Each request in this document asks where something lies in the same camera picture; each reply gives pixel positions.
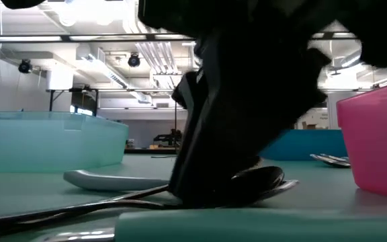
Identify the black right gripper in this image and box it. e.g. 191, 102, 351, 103
168, 28, 331, 207

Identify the dark metal spoon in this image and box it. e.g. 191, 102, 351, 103
111, 165, 286, 202
263, 179, 300, 199
0, 166, 286, 238

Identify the light blue handled spoon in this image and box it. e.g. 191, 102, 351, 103
62, 169, 171, 192

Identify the blue plastic bin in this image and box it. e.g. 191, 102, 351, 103
259, 129, 348, 161

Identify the brown cardboard box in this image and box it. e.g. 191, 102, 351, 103
300, 120, 319, 130

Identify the green table mat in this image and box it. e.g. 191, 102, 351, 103
0, 153, 387, 242

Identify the pink plastic cup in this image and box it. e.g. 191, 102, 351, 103
336, 79, 387, 202

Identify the translucent light teal bin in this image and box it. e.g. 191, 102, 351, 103
0, 110, 130, 174

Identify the black ceiling beam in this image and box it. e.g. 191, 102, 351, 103
0, 32, 198, 43

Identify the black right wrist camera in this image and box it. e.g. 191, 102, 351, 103
171, 70, 200, 110

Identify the black ceiling dome camera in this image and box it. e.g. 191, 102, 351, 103
17, 58, 33, 75
127, 52, 142, 68

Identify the white air duct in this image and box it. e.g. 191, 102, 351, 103
75, 46, 153, 104

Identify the silver air duct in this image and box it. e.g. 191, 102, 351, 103
327, 50, 362, 71

